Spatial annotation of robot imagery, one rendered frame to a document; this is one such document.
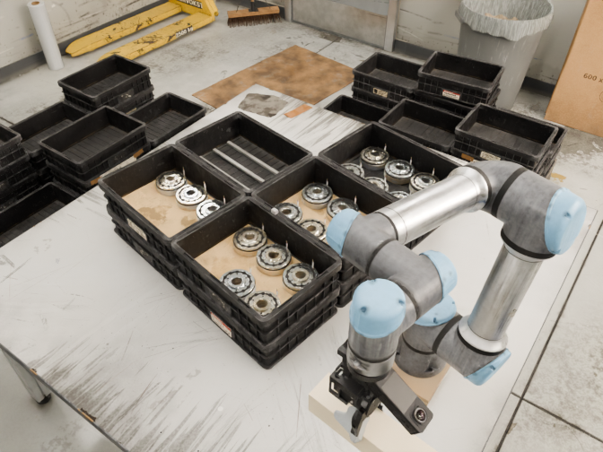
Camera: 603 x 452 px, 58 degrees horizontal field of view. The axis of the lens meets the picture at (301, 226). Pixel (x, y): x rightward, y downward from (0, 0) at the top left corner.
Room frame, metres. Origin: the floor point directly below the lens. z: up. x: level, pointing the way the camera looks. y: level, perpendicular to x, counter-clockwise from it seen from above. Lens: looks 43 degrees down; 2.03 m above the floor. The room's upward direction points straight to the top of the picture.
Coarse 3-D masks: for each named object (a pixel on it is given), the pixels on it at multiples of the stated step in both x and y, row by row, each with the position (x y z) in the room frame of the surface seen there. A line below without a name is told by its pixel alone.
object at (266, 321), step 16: (288, 224) 1.17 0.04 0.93; (176, 240) 1.10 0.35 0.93; (336, 256) 1.04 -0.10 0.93; (208, 272) 0.98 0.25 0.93; (336, 272) 1.00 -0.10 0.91; (224, 288) 0.93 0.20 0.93; (304, 288) 0.93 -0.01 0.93; (240, 304) 0.87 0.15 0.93; (288, 304) 0.87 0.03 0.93; (256, 320) 0.83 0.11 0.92; (272, 320) 0.83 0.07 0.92
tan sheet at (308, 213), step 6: (300, 192) 1.44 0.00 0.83; (288, 198) 1.40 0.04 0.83; (294, 198) 1.40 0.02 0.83; (300, 198) 1.40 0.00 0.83; (300, 204) 1.37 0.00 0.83; (306, 210) 1.34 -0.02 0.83; (312, 210) 1.34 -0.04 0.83; (318, 210) 1.34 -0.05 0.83; (324, 210) 1.34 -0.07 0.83; (306, 216) 1.31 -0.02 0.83; (312, 216) 1.31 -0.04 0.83; (318, 216) 1.31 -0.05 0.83; (324, 216) 1.31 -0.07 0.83
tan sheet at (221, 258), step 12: (228, 240) 1.20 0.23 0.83; (216, 252) 1.15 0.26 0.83; (228, 252) 1.15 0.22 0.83; (204, 264) 1.11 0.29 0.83; (216, 264) 1.11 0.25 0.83; (228, 264) 1.11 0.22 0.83; (240, 264) 1.11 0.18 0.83; (252, 264) 1.11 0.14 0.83; (216, 276) 1.06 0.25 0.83; (264, 276) 1.06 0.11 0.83; (276, 276) 1.06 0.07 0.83; (264, 288) 1.01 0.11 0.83
